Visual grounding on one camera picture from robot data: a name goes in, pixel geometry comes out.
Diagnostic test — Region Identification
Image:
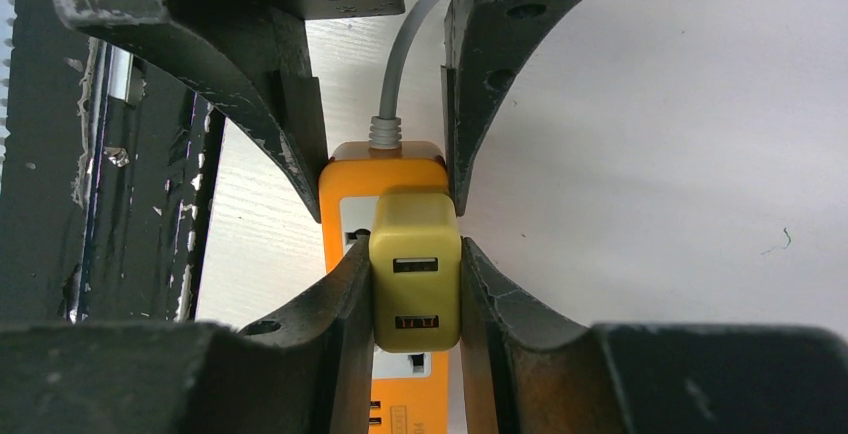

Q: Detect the orange power strip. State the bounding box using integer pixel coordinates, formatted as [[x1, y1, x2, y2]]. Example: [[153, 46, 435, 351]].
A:
[[319, 141, 460, 433]]

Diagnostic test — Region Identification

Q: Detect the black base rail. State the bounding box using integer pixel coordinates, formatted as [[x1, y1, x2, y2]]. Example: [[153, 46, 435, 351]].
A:
[[1, 0, 224, 323]]

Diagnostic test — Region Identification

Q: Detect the grey cable of orange strip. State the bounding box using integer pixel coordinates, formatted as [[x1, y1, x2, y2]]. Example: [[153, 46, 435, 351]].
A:
[[368, 0, 455, 151]]

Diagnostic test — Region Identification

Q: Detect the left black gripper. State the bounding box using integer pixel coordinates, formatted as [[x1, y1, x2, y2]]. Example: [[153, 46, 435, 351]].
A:
[[53, 0, 582, 220]]

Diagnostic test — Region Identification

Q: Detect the yellow USB plug adapter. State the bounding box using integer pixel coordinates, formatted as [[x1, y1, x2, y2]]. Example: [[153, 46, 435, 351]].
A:
[[369, 192, 461, 353]]

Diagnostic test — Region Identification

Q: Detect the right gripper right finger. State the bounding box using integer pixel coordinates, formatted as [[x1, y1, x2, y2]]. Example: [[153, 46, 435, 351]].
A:
[[461, 238, 847, 433]]

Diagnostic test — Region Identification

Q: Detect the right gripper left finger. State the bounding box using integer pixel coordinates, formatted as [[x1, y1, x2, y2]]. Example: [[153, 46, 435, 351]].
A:
[[1, 238, 374, 433]]

